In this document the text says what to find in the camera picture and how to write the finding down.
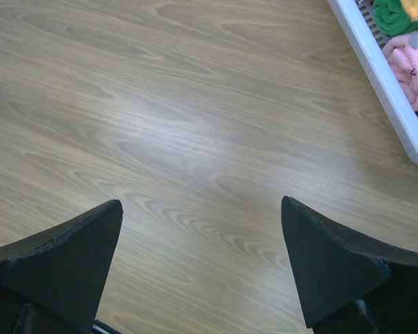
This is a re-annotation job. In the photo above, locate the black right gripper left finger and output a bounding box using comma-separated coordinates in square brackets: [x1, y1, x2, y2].
[0, 200, 123, 333]

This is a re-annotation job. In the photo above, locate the yellow orange rolled towel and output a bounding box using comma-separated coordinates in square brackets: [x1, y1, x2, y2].
[400, 0, 418, 21]

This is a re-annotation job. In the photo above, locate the green rolled towel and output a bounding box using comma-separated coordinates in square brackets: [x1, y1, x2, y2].
[373, 1, 418, 37]

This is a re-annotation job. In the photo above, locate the pink rolled towel in basket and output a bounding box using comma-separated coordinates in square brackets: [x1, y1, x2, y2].
[382, 31, 418, 112]

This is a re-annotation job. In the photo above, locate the white plastic basket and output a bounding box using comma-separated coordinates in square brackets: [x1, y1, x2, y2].
[328, 0, 418, 165]

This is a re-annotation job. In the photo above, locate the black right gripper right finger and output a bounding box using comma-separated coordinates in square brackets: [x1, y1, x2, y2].
[281, 196, 418, 333]

